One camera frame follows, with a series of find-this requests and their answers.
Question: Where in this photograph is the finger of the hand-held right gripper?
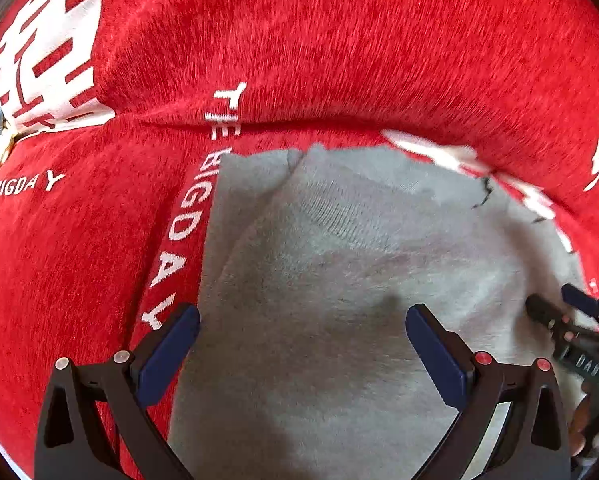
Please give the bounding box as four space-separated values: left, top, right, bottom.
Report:
562 282 599 333
525 294 583 346

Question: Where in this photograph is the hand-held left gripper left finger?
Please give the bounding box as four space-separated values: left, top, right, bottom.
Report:
34 302 201 480

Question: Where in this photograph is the grey knit sweater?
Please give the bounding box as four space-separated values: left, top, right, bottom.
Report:
169 144 599 480

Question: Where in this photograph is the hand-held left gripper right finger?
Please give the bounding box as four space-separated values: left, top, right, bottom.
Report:
405 304 573 480

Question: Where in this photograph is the person's right hand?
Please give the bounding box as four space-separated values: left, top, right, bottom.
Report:
568 392 599 457

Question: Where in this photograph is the red printed blanket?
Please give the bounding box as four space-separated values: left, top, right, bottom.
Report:
0 0 599 480

